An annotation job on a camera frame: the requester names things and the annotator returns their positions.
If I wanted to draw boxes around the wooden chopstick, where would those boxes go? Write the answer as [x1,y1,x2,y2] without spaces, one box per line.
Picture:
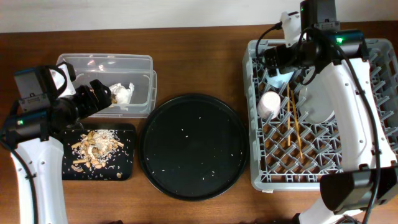
[290,90,303,160]
[287,83,291,147]

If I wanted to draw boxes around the black cable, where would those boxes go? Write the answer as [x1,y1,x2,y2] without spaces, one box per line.
[255,22,284,60]

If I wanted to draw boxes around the white napkin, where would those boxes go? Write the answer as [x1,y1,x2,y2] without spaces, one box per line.
[109,83,134,104]

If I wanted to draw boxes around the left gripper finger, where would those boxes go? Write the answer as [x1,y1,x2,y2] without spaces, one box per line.
[90,80,112,108]
[81,90,99,113]

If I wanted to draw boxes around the round black tray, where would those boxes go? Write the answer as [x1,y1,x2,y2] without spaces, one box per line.
[137,93,250,202]

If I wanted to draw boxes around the grey plate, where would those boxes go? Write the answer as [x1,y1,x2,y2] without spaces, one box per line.
[298,76,335,124]

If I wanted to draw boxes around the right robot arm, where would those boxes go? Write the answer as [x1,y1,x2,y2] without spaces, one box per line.
[256,1,397,223]

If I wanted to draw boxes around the grey dishwasher rack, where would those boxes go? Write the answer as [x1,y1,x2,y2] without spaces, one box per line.
[243,39,397,192]

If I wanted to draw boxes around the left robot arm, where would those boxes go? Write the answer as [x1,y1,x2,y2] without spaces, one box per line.
[1,62,111,223]

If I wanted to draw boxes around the blue cup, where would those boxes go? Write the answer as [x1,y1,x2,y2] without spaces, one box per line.
[266,72,294,88]

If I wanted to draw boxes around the food scraps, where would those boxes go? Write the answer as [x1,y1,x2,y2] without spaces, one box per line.
[71,129,124,180]

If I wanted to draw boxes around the black rectangular tray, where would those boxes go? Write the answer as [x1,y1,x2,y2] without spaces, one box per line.
[61,123,136,181]

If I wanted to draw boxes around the clear plastic bin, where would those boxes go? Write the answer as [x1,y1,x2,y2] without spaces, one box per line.
[57,54,157,118]

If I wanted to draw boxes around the pink cup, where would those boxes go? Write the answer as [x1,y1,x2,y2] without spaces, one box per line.
[257,91,281,119]

